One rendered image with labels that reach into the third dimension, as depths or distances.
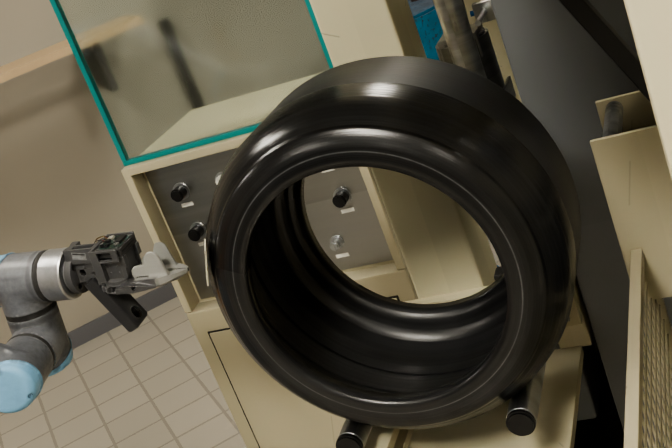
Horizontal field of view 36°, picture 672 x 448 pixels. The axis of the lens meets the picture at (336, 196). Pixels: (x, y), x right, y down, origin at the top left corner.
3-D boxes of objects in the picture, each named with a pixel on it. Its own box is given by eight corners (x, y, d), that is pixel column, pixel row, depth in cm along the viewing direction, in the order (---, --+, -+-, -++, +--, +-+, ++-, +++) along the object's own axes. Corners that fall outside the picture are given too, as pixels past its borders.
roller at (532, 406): (548, 321, 184) (525, 310, 185) (559, 301, 182) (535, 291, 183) (528, 442, 154) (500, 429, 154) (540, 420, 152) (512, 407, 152)
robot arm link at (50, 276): (48, 310, 177) (75, 283, 185) (72, 308, 175) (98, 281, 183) (30, 264, 173) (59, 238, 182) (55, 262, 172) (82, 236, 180)
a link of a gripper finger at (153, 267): (172, 252, 166) (122, 257, 169) (182, 285, 168) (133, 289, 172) (180, 244, 169) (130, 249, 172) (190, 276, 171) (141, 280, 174)
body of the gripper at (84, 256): (117, 250, 168) (54, 257, 172) (133, 296, 171) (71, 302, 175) (137, 229, 175) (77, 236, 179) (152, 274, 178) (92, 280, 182)
